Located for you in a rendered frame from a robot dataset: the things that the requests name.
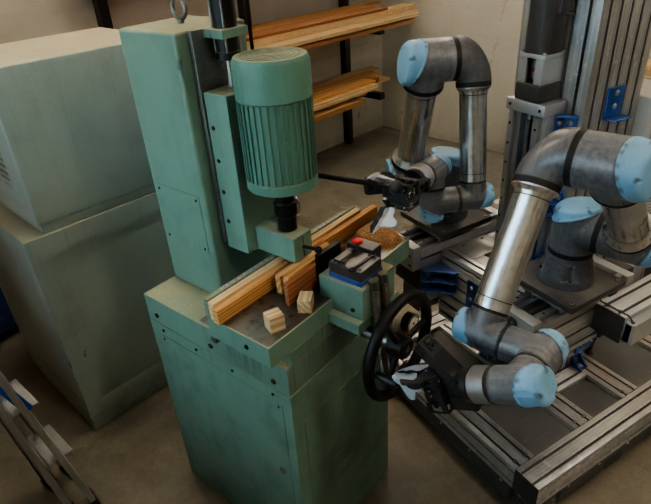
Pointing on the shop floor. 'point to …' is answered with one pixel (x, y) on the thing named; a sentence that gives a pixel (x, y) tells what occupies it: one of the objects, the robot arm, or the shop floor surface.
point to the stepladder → (11, 400)
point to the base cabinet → (277, 427)
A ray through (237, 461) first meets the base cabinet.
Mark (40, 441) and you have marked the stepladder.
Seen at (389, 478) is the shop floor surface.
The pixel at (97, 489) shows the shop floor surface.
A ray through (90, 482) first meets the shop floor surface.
